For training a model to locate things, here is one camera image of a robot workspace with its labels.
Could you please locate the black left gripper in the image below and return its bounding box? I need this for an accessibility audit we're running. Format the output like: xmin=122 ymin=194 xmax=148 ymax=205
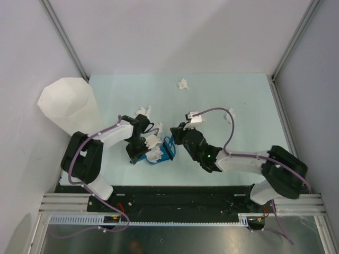
xmin=126 ymin=136 xmax=151 ymax=164

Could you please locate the translucent white waste bin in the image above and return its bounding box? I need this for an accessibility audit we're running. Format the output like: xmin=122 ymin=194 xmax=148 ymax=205
xmin=37 ymin=77 xmax=104 ymax=136

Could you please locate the large paper scrap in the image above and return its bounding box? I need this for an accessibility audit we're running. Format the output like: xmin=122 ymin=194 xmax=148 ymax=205
xmin=146 ymin=147 xmax=163 ymax=163

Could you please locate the paper scrap left upper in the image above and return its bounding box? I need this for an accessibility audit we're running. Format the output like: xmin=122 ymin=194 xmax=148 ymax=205
xmin=136 ymin=105 xmax=151 ymax=118

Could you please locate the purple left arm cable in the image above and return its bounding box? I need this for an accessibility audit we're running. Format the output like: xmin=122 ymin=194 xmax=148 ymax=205
xmin=67 ymin=114 xmax=161 ymax=236

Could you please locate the paper scrap right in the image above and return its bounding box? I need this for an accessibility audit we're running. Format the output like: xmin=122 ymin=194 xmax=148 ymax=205
xmin=224 ymin=108 xmax=236 ymax=124

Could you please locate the paper scrap centre small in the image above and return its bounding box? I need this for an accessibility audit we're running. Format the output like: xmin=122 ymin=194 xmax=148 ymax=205
xmin=154 ymin=122 xmax=163 ymax=134

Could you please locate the grey cable duct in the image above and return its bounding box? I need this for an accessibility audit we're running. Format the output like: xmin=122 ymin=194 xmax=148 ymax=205
xmin=47 ymin=213 xmax=251 ymax=227

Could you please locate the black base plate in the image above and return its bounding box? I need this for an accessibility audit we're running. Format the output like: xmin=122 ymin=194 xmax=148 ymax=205
xmin=54 ymin=185 xmax=278 ymax=223

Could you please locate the blue dustpan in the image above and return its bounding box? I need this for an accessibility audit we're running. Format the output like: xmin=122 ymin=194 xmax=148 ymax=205
xmin=128 ymin=144 xmax=176 ymax=165

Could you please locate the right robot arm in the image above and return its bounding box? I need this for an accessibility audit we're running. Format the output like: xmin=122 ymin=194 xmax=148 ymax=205
xmin=170 ymin=122 xmax=308 ymax=212

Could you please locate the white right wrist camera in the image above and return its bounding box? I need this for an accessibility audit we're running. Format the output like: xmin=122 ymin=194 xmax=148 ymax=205
xmin=184 ymin=111 xmax=203 ymax=130

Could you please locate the blue hand brush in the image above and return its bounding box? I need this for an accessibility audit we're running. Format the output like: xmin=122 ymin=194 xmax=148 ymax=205
xmin=163 ymin=135 xmax=176 ymax=161

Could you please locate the paper scrap top centre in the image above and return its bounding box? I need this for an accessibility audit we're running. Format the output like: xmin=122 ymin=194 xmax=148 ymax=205
xmin=177 ymin=78 xmax=190 ymax=90

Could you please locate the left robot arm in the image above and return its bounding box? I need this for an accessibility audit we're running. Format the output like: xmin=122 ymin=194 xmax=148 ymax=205
xmin=61 ymin=114 xmax=151 ymax=212

